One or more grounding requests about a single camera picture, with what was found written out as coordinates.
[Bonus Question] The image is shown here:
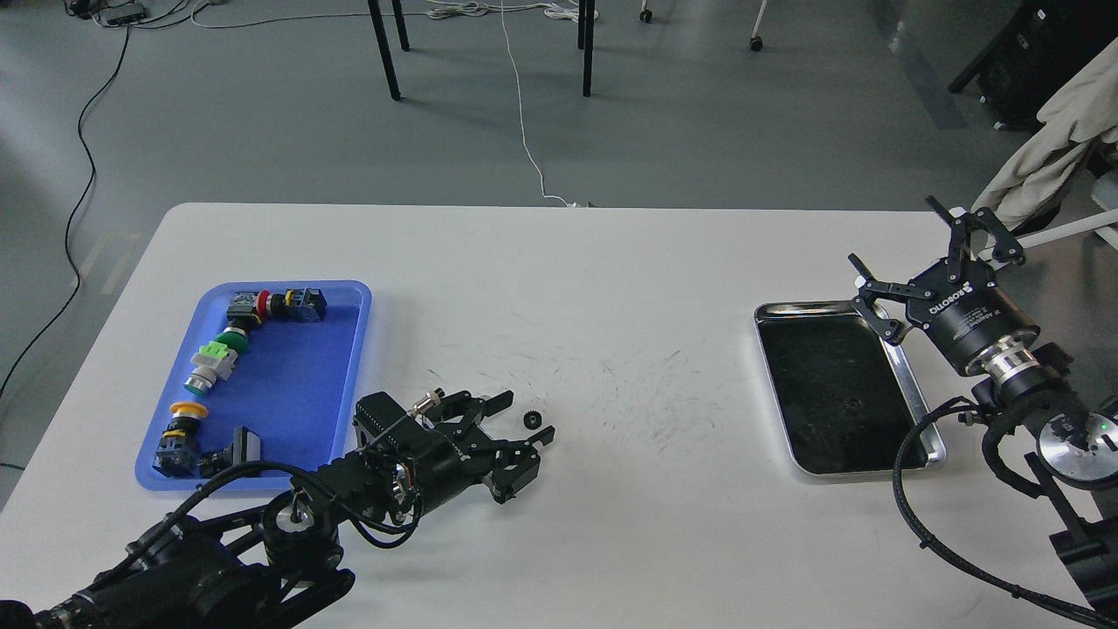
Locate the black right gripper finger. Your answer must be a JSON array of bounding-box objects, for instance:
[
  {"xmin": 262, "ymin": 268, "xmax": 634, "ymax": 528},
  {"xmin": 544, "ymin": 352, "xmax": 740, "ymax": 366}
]
[
  {"xmin": 925, "ymin": 196, "xmax": 1027, "ymax": 280},
  {"xmin": 847, "ymin": 252, "xmax": 918, "ymax": 347}
]

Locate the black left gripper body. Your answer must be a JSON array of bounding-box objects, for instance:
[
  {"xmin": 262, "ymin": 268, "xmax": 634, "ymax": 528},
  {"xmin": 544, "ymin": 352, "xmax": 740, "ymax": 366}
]
[{"xmin": 397, "ymin": 427, "xmax": 493, "ymax": 520}]

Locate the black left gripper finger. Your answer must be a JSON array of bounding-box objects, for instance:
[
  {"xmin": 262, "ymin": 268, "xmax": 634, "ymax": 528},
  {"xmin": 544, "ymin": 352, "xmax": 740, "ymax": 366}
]
[
  {"xmin": 476, "ymin": 427, "xmax": 556, "ymax": 504},
  {"xmin": 430, "ymin": 389, "xmax": 514, "ymax": 446}
]

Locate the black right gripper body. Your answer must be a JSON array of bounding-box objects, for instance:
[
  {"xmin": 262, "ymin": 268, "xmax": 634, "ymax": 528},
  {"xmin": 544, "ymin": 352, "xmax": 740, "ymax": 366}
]
[{"xmin": 906, "ymin": 261, "xmax": 1039, "ymax": 377}]

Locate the small black gear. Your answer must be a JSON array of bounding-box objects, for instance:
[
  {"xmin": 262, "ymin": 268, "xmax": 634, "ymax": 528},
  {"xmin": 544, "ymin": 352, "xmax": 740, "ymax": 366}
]
[{"xmin": 522, "ymin": 410, "xmax": 542, "ymax": 430}]

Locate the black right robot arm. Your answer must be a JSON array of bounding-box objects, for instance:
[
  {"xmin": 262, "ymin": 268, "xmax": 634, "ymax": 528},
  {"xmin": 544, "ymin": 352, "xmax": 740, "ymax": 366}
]
[{"xmin": 849, "ymin": 197, "xmax": 1117, "ymax": 628}]

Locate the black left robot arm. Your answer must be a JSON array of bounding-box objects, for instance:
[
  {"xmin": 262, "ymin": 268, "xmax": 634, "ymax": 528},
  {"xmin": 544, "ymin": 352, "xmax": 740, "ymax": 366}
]
[{"xmin": 3, "ymin": 390, "xmax": 555, "ymax": 628}]

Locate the shiny metal tray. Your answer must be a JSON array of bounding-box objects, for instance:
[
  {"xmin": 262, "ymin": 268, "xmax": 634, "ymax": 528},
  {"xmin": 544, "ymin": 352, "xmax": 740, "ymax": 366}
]
[{"xmin": 752, "ymin": 301, "xmax": 948, "ymax": 483}]

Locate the beige cloth on chair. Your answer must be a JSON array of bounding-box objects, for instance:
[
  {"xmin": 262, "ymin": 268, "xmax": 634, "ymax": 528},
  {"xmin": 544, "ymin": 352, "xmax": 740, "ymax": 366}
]
[{"xmin": 970, "ymin": 41, "xmax": 1117, "ymax": 234}]

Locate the blue plastic tray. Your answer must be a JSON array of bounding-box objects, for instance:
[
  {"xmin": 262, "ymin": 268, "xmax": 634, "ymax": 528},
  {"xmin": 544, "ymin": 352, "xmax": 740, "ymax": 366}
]
[{"xmin": 135, "ymin": 280, "xmax": 375, "ymax": 490}]

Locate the black cabinet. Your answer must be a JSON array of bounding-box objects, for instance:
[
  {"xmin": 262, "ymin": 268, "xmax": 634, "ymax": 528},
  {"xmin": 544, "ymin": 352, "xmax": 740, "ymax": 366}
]
[{"xmin": 948, "ymin": 1, "xmax": 1117, "ymax": 131}]

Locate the black table leg left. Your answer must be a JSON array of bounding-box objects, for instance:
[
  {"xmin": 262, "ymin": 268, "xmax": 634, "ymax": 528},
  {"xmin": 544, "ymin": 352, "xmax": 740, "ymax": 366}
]
[{"xmin": 367, "ymin": 0, "xmax": 411, "ymax": 102}]

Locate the black table leg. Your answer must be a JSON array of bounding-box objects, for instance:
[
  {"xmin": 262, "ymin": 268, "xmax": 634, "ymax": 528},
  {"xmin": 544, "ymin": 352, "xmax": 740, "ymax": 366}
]
[
  {"xmin": 367, "ymin": 0, "xmax": 411, "ymax": 102},
  {"xmin": 576, "ymin": 0, "xmax": 597, "ymax": 97}
]

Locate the black table leg right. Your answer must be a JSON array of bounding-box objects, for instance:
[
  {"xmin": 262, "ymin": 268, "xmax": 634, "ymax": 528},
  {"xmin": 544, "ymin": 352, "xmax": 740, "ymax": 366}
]
[{"xmin": 576, "ymin": 0, "xmax": 597, "ymax": 97}]

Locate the power strip on floor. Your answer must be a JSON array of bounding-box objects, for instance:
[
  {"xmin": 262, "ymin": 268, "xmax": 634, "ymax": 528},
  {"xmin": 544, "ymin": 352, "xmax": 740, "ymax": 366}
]
[{"xmin": 63, "ymin": 1, "xmax": 148, "ymax": 27}]

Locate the white chair frame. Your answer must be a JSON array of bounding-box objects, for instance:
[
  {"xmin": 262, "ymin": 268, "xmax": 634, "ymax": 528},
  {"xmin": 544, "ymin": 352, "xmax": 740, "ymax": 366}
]
[{"xmin": 1018, "ymin": 169, "xmax": 1117, "ymax": 251}]

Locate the red push button switch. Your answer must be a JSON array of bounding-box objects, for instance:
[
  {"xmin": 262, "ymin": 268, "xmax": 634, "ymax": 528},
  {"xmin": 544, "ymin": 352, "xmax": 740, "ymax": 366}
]
[{"xmin": 226, "ymin": 289, "xmax": 328, "ymax": 330}]

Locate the black switch block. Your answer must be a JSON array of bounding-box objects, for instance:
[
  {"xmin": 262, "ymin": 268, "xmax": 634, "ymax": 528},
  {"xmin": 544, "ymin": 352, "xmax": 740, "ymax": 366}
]
[{"xmin": 198, "ymin": 426, "xmax": 262, "ymax": 479}]

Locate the green push button switch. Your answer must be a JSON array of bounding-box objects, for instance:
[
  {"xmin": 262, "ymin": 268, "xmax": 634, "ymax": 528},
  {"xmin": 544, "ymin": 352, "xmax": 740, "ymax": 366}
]
[{"xmin": 183, "ymin": 327, "xmax": 249, "ymax": 397}]

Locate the yellow push button switch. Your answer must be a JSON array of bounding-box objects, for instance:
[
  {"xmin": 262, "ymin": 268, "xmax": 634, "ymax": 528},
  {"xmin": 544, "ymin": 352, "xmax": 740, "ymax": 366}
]
[{"xmin": 152, "ymin": 401, "xmax": 209, "ymax": 478}]

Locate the white floor cable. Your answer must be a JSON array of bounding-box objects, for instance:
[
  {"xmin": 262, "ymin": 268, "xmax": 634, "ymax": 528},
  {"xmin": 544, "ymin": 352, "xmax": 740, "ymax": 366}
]
[{"xmin": 425, "ymin": 0, "xmax": 600, "ymax": 209}]

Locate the black floor cable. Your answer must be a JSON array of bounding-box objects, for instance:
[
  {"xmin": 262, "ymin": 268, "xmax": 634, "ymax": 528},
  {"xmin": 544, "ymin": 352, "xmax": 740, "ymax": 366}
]
[{"xmin": 0, "ymin": 23, "xmax": 132, "ymax": 398}]

